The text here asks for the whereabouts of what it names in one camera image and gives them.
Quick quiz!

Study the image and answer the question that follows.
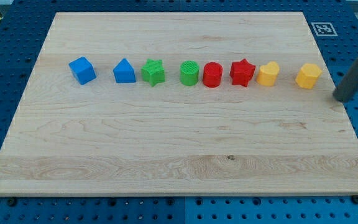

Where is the yellow heart block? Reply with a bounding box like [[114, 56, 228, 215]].
[[256, 61, 280, 86]]

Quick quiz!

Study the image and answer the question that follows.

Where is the wooden board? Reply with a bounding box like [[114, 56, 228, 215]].
[[0, 12, 358, 197]]

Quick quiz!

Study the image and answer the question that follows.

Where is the green cylinder block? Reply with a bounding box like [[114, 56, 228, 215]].
[[180, 60, 199, 86]]

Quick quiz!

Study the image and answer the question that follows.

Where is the green star block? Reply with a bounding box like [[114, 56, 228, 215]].
[[141, 58, 165, 86]]

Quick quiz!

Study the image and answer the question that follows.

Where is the red cylinder block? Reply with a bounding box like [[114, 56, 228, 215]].
[[203, 62, 223, 88]]

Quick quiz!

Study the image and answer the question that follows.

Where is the blue triangle block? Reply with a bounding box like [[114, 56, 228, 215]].
[[113, 58, 136, 83]]

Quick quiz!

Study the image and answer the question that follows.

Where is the red star block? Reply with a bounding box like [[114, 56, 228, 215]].
[[229, 58, 256, 87]]

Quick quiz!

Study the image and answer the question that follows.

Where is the blue cube block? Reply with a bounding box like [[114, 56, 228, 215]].
[[68, 57, 96, 85]]

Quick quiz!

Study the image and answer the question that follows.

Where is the yellow hexagon block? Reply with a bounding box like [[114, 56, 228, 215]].
[[295, 63, 323, 89]]

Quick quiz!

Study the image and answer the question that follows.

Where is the white fiducial marker tag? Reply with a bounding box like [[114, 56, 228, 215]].
[[311, 22, 337, 37]]

